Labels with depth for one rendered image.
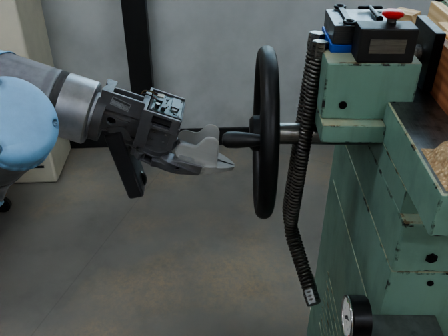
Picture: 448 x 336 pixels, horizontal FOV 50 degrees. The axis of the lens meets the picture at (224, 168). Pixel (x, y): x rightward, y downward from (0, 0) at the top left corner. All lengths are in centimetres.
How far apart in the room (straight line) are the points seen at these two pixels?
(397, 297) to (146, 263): 111
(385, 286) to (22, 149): 54
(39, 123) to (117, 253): 132
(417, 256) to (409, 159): 14
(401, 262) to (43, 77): 55
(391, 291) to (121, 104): 47
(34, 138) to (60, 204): 158
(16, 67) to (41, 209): 143
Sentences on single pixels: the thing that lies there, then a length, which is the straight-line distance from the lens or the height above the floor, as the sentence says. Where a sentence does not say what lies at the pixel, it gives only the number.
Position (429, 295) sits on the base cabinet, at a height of 66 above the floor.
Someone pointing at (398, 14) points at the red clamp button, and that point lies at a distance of 74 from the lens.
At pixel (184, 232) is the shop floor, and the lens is 185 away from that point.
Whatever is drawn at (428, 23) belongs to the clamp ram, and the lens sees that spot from 82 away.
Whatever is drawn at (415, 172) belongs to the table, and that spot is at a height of 88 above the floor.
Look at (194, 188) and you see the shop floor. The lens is 206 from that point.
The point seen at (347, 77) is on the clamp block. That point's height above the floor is 94.
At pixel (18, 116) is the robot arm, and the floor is 100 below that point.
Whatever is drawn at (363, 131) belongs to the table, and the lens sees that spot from 75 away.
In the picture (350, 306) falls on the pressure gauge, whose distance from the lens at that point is 71.
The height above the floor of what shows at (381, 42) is 99.
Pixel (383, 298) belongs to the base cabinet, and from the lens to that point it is 79.
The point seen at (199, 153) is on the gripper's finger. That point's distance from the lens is 69.
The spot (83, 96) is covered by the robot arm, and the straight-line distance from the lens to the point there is 67.
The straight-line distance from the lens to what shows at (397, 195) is 71.
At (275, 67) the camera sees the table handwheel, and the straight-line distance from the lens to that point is 73.
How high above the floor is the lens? 122
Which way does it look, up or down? 34 degrees down
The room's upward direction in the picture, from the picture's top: straight up
